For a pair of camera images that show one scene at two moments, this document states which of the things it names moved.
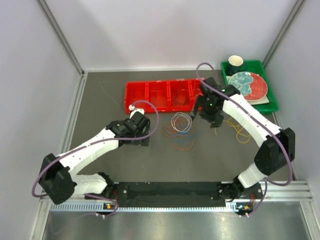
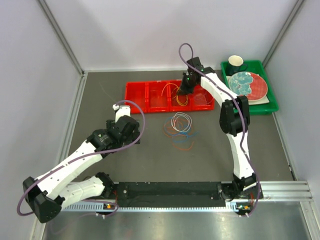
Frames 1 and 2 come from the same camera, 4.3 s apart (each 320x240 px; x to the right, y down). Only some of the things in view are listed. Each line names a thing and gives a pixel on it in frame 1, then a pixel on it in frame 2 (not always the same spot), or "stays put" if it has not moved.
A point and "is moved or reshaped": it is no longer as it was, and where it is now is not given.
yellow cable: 240,137 is moved or reshaped
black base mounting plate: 186,194 stays put
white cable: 178,114 stays put
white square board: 263,100 stays put
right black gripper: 217,119 → 183,90
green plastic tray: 256,67 stays put
